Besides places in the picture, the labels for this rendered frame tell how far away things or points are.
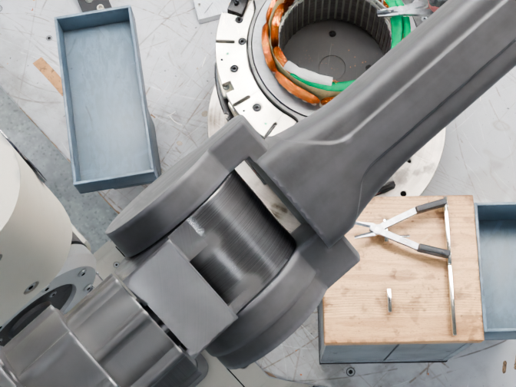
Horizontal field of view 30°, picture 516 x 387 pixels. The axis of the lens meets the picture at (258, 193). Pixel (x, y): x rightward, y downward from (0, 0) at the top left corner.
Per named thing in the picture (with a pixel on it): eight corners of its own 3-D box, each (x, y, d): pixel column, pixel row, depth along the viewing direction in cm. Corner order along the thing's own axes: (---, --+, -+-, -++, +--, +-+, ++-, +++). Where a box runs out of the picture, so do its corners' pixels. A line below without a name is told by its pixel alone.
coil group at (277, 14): (288, 11, 129) (288, -4, 125) (282, 52, 128) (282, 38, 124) (275, 9, 129) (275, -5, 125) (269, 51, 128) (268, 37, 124)
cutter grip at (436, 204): (443, 200, 124) (445, 197, 122) (445, 206, 124) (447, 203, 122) (413, 209, 124) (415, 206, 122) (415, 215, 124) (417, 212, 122)
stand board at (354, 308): (470, 199, 128) (473, 194, 126) (481, 342, 123) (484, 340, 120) (319, 202, 128) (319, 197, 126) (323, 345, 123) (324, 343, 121)
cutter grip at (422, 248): (448, 253, 122) (451, 249, 121) (447, 259, 122) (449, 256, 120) (417, 245, 122) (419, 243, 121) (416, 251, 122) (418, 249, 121)
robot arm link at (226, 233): (97, 302, 47) (170, 381, 48) (250, 165, 49) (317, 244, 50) (85, 281, 56) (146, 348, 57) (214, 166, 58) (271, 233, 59)
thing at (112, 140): (93, 93, 162) (54, 17, 134) (157, 82, 162) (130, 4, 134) (110, 234, 155) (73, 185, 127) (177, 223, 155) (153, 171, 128)
